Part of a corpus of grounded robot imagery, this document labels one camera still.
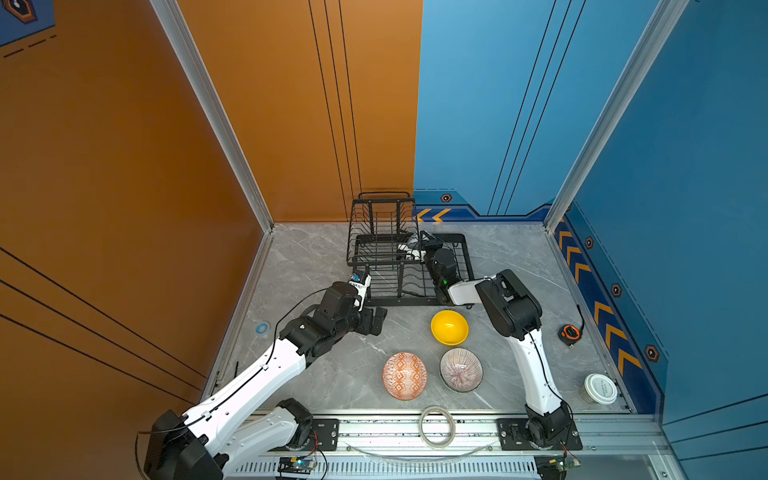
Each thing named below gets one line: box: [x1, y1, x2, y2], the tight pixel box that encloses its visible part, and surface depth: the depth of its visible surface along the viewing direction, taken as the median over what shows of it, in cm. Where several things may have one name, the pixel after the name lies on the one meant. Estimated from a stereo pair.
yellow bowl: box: [430, 309, 470, 347], surface depth 91 cm
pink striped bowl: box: [439, 347, 484, 393], surface depth 82 cm
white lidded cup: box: [584, 374, 618, 405], surface depth 76 cm
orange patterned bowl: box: [382, 352, 428, 401], surface depth 81 cm
